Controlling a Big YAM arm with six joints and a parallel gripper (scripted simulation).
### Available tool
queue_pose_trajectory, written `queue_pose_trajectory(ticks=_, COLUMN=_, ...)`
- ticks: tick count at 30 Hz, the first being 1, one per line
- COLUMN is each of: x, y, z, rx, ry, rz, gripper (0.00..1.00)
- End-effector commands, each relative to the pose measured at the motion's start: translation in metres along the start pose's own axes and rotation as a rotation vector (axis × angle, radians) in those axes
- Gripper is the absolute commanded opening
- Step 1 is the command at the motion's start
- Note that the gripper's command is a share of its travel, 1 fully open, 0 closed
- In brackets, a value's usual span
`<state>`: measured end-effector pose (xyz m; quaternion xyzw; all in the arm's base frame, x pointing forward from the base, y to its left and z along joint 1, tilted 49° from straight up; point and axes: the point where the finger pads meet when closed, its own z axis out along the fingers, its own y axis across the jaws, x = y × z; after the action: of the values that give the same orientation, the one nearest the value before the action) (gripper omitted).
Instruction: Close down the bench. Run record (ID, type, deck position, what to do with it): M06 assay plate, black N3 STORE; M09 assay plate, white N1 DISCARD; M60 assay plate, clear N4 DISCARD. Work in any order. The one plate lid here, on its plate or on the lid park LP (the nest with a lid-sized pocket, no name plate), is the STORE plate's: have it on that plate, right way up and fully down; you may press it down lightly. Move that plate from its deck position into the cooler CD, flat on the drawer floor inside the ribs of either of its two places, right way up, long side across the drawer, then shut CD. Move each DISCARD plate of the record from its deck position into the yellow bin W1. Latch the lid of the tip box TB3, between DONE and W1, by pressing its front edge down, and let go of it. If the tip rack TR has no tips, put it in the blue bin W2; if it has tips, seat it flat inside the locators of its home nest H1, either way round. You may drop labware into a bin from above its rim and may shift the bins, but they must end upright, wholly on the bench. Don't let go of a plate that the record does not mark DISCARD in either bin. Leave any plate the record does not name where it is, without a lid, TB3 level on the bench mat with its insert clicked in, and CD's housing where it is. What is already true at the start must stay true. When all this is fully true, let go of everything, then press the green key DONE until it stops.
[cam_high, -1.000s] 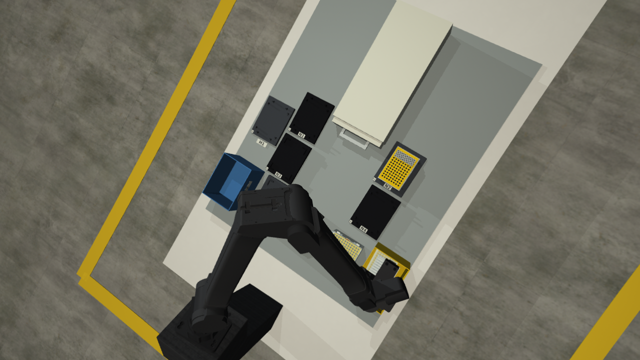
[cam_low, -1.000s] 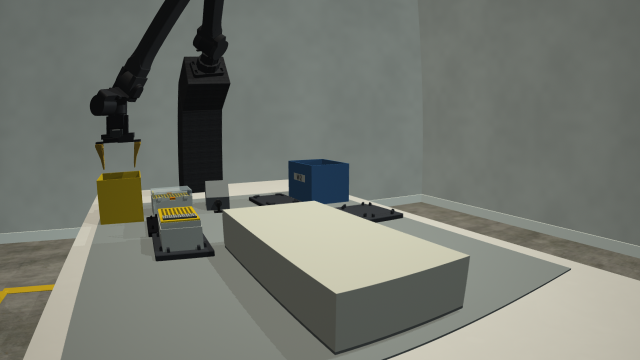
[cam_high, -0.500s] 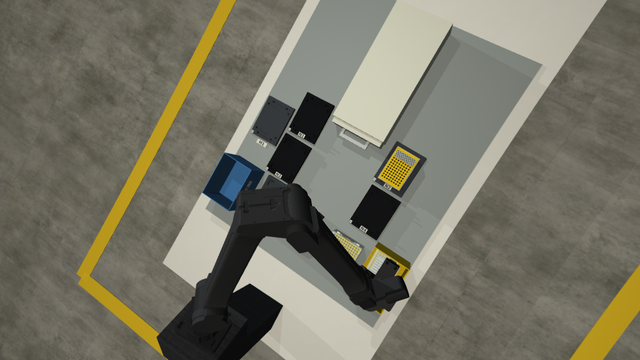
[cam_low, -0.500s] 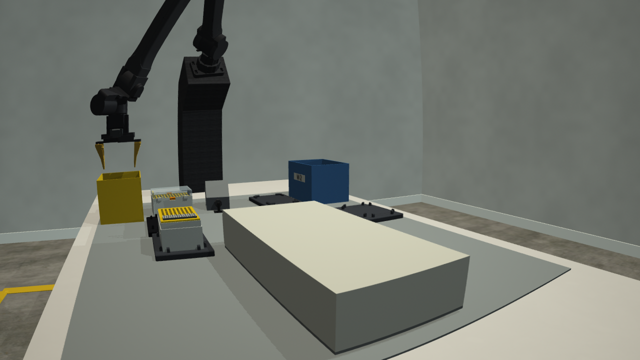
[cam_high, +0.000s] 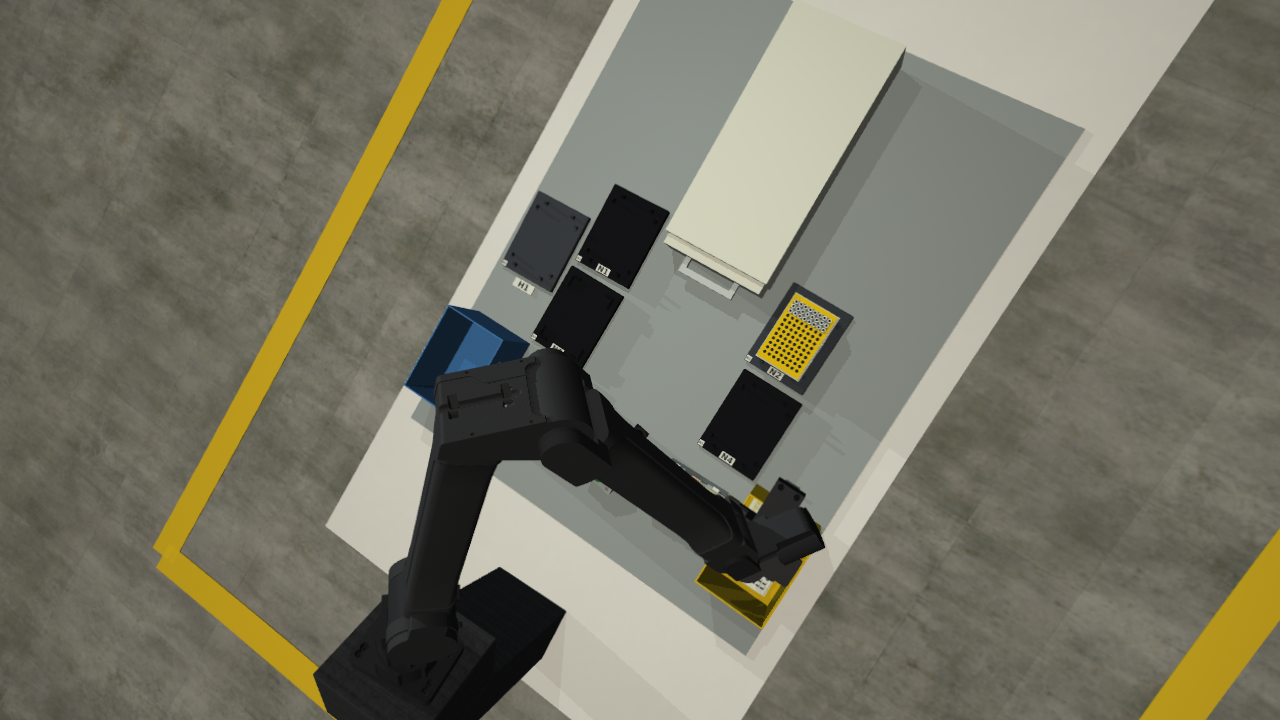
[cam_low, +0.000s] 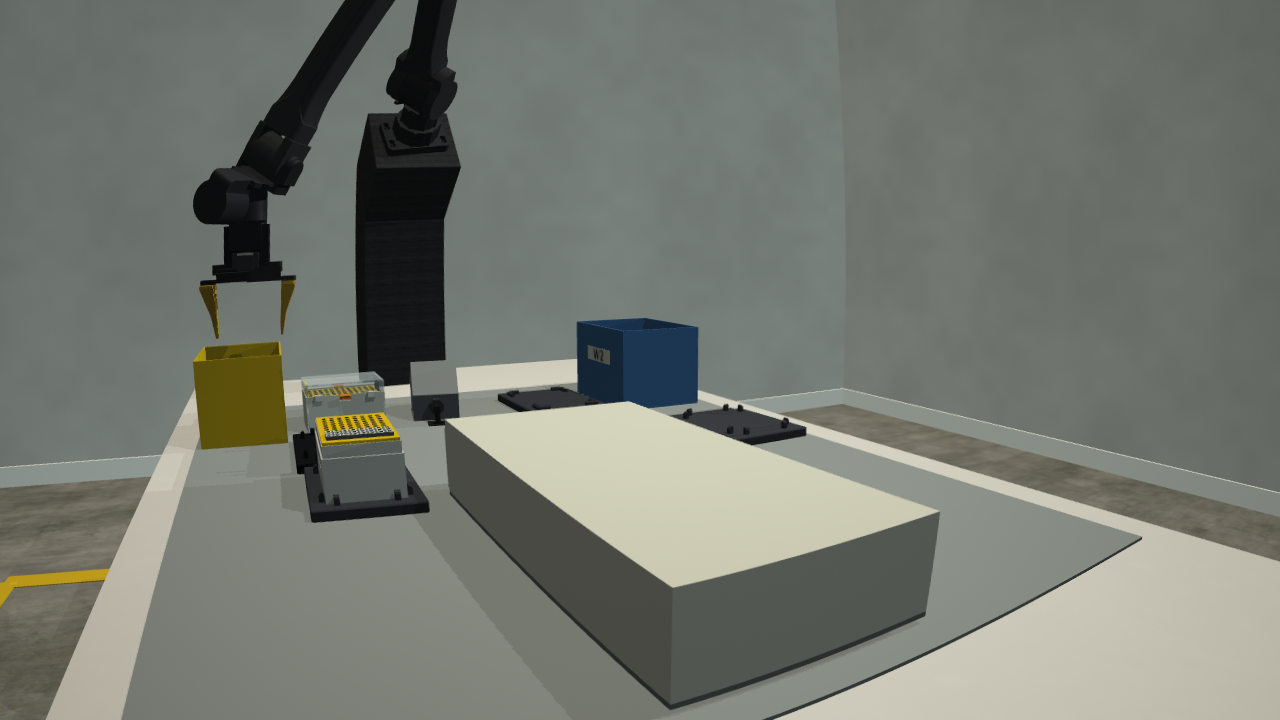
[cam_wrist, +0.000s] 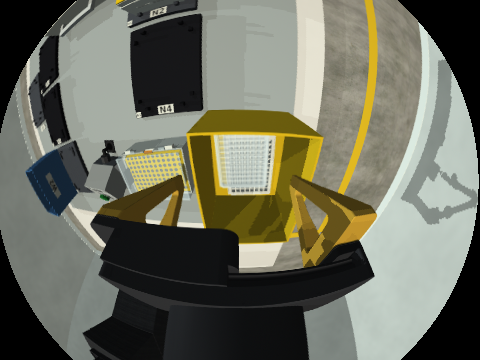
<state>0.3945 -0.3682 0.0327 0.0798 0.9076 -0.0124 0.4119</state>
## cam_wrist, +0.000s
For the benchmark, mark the yellow bin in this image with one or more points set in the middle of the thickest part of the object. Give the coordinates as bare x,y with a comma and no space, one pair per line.
256,219

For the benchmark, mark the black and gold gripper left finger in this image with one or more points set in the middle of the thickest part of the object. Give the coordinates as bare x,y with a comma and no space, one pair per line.
135,206

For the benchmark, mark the blue open-top bin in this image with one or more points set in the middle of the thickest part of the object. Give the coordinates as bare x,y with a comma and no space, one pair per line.
50,177

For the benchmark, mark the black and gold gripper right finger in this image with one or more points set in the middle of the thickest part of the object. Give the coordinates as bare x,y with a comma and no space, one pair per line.
348,219

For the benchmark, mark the large cream rectangular box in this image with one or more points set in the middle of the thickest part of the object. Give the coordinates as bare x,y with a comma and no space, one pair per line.
77,11

